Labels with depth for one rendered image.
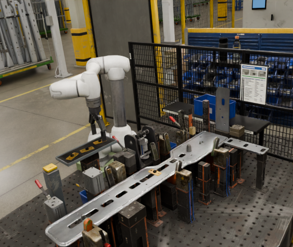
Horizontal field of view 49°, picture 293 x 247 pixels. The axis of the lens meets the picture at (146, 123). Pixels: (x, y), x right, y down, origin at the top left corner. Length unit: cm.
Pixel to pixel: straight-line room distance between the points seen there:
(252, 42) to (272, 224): 241
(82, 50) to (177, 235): 815
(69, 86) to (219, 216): 120
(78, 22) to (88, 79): 779
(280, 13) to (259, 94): 609
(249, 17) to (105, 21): 484
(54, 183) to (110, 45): 313
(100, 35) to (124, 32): 47
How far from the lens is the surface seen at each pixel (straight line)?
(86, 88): 189
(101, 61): 242
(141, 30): 432
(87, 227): 154
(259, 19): 869
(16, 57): 985
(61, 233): 166
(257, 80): 253
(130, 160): 202
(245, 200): 226
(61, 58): 891
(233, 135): 240
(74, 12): 966
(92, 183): 183
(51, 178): 189
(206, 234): 199
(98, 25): 484
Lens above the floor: 204
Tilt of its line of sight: 23 degrees down
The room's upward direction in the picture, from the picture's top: 5 degrees counter-clockwise
